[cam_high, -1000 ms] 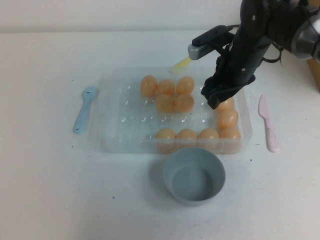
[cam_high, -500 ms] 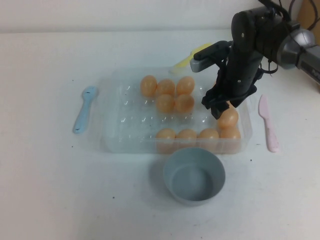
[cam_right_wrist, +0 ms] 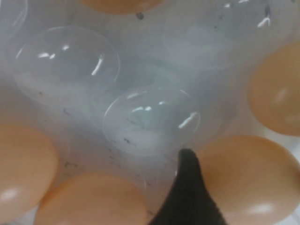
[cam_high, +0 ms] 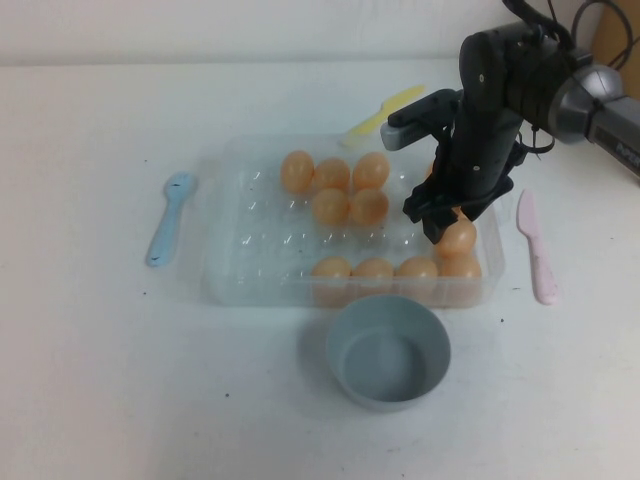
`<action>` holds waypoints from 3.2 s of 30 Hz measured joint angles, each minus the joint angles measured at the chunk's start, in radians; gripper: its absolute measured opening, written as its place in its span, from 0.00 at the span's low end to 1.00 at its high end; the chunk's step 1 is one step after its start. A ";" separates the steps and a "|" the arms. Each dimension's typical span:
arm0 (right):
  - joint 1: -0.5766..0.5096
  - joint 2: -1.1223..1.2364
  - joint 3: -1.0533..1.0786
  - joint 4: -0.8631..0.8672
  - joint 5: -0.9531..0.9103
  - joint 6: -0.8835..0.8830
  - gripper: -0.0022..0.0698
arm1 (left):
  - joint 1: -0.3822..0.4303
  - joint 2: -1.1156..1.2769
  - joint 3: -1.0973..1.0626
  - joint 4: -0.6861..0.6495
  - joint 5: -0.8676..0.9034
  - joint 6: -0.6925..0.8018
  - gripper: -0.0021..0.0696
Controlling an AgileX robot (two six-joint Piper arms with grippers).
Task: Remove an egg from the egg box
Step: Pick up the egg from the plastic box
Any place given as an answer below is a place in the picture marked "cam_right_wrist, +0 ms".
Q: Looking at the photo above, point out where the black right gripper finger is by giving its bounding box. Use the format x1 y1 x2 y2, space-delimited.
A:
146 148 225 225

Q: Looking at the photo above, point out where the beige plastic egg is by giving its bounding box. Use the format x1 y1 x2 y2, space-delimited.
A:
0 123 59 215
187 135 300 225
35 172 148 225
247 41 300 136
77 0 166 15

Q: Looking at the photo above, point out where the clear plastic egg box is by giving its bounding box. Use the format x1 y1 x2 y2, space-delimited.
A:
0 0 300 225

